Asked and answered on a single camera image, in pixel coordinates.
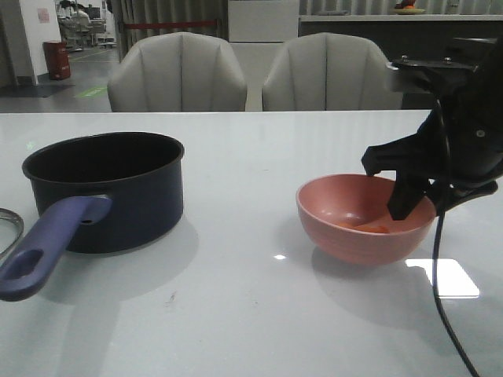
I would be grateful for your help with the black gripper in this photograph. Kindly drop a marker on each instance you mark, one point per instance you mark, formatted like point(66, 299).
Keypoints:
point(456, 154)

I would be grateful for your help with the orange ham slices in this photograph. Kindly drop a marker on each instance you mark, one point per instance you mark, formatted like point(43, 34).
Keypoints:
point(368, 227)

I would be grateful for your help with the pink plastic bowl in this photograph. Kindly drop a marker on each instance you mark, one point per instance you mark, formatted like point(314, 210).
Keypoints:
point(346, 216)

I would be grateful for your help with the dark sideboard counter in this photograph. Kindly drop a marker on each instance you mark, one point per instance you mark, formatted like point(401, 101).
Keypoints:
point(423, 37)

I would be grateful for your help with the right grey upholstered chair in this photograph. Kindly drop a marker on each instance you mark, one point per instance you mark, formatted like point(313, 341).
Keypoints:
point(328, 72)

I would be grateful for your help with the grey upholstered chair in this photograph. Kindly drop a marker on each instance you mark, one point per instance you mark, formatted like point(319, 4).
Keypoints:
point(328, 72)
point(178, 72)

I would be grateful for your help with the fruit plate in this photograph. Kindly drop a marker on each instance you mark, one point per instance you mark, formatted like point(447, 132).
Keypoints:
point(407, 7)

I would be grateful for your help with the white cabinet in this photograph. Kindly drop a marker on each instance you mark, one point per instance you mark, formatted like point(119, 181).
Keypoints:
point(263, 21)

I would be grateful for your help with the left grey upholstered chair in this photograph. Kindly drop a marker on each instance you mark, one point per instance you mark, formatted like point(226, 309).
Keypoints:
point(178, 72)

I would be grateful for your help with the red barrier belt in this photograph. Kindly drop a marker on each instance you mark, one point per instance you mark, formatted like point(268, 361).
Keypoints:
point(172, 25)

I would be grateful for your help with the red trash bin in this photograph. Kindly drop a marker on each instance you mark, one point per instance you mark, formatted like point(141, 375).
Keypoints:
point(57, 61)

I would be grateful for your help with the dark floor mat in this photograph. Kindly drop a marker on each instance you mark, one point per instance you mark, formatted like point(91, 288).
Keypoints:
point(39, 91)

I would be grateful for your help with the blue saucepan with handle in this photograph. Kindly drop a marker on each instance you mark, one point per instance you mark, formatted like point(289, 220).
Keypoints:
point(95, 195)

